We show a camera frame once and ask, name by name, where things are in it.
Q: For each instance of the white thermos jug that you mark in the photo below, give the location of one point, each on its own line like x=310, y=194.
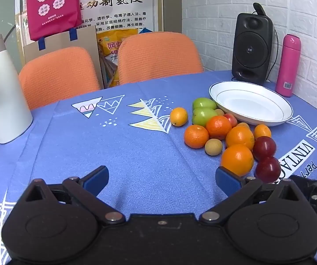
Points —
x=6, y=88

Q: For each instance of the blue printed tablecloth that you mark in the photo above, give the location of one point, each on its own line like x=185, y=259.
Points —
x=119, y=149

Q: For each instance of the tan longan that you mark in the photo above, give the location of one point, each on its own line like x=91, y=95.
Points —
x=213, y=147

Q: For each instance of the green apple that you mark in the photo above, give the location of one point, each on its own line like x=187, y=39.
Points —
x=201, y=116
x=202, y=102

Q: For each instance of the black speaker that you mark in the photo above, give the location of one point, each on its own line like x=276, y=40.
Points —
x=250, y=47

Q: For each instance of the magenta cloth bag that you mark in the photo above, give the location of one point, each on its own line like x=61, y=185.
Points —
x=53, y=5

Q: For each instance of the tangerine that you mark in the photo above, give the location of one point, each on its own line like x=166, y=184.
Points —
x=196, y=136
x=218, y=127

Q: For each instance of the yellow plastic bag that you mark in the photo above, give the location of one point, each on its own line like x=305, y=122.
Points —
x=111, y=41

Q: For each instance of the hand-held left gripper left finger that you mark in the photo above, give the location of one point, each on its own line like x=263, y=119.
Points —
x=96, y=179

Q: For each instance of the white plate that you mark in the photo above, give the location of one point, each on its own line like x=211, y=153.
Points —
x=252, y=102

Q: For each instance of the blue plastic packet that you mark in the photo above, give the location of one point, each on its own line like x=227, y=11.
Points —
x=146, y=30

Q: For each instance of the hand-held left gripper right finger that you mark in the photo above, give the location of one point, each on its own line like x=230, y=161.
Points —
x=227, y=180

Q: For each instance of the dark red plum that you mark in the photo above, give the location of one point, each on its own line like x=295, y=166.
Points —
x=268, y=169
x=264, y=146

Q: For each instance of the medium orange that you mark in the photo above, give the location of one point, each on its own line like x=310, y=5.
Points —
x=262, y=130
x=243, y=125

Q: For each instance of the pink bottle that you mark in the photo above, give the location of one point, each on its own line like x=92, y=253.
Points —
x=288, y=66

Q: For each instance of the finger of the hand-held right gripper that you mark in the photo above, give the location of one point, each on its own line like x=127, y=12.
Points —
x=308, y=185

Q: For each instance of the wall poster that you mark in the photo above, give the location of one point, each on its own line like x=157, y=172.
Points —
x=119, y=8

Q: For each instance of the orange fabric chair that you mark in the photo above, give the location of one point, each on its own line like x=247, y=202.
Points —
x=59, y=74
x=158, y=58

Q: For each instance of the black microphone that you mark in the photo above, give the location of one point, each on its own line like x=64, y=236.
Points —
x=259, y=8

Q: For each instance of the small round orange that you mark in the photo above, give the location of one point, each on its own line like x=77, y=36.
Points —
x=178, y=116

